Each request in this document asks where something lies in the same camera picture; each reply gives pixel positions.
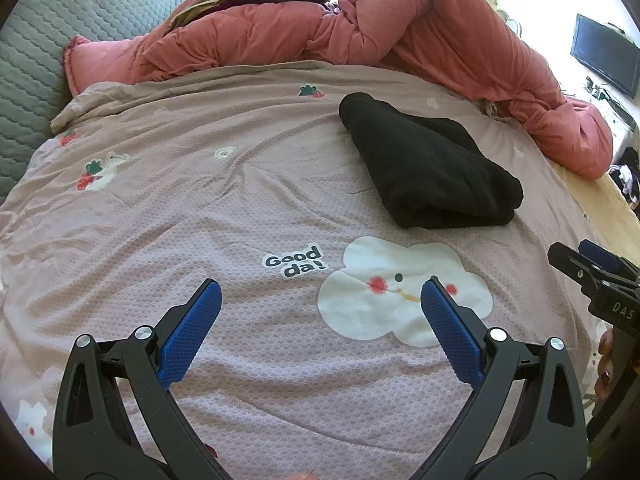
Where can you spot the black garment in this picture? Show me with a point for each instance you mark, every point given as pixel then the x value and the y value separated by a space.
pixel 428 171

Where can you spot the black monitor screen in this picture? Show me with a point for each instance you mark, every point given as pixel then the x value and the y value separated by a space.
pixel 607 53

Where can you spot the salmon pink duvet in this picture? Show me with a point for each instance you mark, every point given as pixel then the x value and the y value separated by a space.
pixel 462 44

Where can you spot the grey quilted headboard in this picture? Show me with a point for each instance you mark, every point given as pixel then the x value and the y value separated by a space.
pixel 33 83

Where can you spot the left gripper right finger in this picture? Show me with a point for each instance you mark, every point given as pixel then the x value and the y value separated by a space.
pixel 524 417

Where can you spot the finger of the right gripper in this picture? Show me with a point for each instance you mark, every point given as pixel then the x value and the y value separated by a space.
pixel 607 260
pixel 572 264

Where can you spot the pink patterned bed sheet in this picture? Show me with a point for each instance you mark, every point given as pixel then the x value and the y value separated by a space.
pixel 319 360

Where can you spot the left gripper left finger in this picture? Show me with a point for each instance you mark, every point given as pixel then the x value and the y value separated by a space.
pixel 116 418

